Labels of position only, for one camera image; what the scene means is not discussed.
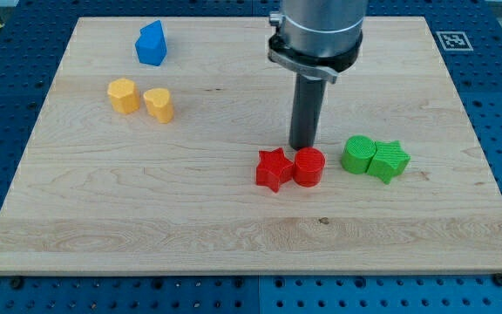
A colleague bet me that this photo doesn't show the red star block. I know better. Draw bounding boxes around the red star block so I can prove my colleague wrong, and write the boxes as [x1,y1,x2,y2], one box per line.
[255,147,294,193]

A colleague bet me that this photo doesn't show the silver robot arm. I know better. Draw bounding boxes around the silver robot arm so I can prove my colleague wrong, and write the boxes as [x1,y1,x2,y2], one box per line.
[268,0,368,84]

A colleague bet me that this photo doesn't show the green cylinder block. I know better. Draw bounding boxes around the green cylinder block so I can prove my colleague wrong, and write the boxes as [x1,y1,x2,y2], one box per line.
[341,135,377,174]

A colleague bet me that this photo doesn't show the yellow hexagon block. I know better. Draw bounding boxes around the yellow hexagon block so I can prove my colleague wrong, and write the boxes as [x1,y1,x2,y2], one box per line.
[107,78,140,114]

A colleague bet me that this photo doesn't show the white fiducial marker tag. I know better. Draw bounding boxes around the white fiducial marker tag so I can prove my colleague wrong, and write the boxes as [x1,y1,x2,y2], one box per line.
[437,31,473,51]

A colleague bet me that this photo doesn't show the blue pentagon block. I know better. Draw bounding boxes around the blue pentagon block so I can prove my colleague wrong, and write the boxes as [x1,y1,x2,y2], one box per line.
[135,20,167,66]

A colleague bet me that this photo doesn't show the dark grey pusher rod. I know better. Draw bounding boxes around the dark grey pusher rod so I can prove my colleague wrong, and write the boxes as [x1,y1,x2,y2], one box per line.
[288,74,326,150]

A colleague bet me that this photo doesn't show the wooden board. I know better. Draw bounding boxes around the wooden board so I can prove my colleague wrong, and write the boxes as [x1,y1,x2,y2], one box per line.
[0,17,502,276]

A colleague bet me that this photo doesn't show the green star block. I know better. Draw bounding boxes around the green star block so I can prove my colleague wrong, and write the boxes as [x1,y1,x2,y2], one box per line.
[366,140,410,184]

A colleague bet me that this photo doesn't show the red cylinder block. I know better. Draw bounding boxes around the red cylinder block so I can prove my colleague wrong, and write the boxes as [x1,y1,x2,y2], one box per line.
[293,147,326,188]

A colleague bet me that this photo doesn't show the yellow heart block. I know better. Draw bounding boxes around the yellow heart block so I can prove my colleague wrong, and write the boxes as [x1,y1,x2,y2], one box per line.
[143,88,174,124]

